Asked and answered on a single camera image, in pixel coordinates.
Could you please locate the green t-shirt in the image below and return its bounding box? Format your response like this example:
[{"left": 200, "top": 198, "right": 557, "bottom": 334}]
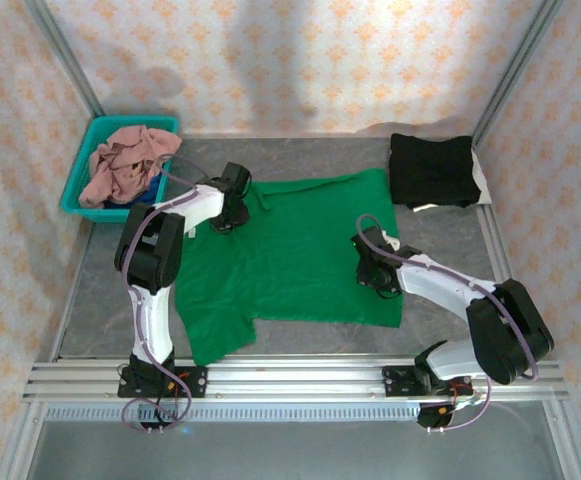
[{"left": 174, "top": 168, "right": 404, "bottom": 367}]

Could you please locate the teal plastic basket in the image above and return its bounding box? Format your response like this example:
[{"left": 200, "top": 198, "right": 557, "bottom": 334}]
[{"left": 58, "top": 115, "right": 181, "bottom": 225}]

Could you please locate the black folded t-shirt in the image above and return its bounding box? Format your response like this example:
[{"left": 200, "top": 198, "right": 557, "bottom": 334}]
[{"left": 388, "top": 132, "right": 482, "bottom": 209}]

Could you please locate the pink t-shirt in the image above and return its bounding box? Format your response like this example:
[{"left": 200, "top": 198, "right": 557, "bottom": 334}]
[{"left": 78, "top": 125, "right": 183, "bottom": 210}]

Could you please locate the blue t-shirt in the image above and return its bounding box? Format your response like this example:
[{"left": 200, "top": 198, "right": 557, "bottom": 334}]
[{"left": 103, "top": 169, "right": 164, "bottom": 210}]

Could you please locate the white folded t-shirt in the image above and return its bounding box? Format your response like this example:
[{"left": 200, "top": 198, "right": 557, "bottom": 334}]
[{"left": 409, "top": 149, "right": 494, "bottom": 214}]

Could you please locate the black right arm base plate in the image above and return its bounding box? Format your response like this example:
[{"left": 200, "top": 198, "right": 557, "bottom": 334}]
[{"left": 380, "top": 364, "right": 474, "bottom": 399}]

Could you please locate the aluminium mounting rail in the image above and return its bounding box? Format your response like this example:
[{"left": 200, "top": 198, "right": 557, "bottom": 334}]
[{"left": 22, "top": 355, "right": 571, "bottom": 402}]

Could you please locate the black cable connector block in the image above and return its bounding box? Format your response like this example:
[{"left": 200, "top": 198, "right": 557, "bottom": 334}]
[{"left": 417, "top": 403, "right": 455, "bottom": 434}]

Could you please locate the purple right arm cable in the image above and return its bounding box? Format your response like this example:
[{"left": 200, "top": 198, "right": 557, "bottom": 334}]
[{"left": 357, "top": 213, "right": 541, "bottom": 432}]

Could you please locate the perforated metal cable tray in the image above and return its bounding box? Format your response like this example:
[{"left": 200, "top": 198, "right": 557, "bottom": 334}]
[{"left": 44, "top": 403, "right": 424, "bottom": 422}]

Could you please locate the aluminium frame post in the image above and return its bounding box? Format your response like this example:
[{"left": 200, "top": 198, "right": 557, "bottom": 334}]
[
  {"left": 471, "top": 0, "right": 570, "bottom": 147},
  {"left": 23, "top": 0, "right": 120, "bottom": 150}
]

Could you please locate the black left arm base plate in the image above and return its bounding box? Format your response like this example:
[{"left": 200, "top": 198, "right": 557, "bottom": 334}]
[{"left": 117, "top": 366, "right": 208, "bottom": 399}]

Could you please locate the aluminium frame leg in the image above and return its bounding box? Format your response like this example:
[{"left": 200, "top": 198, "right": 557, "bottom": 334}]
[
  {"left": 542, "top": 399, "right": 581, "bottom": 480},
  {"left": 0, "top": 399, "right": 46, "bottom": 480}
]

